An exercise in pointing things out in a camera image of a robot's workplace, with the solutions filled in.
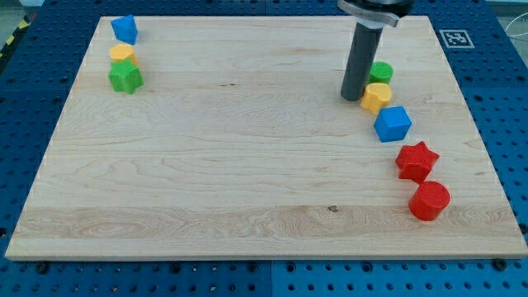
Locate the robot arm flange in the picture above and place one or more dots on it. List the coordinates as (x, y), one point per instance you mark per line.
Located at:
(376, 13)

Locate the yellow hexagon block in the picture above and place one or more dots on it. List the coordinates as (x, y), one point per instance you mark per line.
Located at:
(122, 52)

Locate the green cylinder block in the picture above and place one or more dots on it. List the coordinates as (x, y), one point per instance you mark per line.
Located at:
(380, 72)

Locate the red star block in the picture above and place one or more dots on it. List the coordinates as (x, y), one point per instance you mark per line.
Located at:
(416, 162)

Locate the red cylinder block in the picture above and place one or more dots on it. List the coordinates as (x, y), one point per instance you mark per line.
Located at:
(429, 200)

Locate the blue cube block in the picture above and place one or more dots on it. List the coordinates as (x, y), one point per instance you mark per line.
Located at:
(392, 124)

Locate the blue pentagon block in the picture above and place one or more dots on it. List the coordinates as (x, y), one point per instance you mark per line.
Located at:
(125, 29)

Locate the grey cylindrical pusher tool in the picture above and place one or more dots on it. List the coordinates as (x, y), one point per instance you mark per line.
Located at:
(360, 59)

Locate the wooden board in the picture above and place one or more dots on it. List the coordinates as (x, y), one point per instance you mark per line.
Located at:
(239, 146)

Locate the yellow heart block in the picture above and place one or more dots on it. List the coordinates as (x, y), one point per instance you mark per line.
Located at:
(376, 96)

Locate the green star block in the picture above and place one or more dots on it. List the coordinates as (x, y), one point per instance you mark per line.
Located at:
(125, 76)

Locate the fiducial marker tag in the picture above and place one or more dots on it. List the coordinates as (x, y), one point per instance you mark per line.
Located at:
(456, 39)

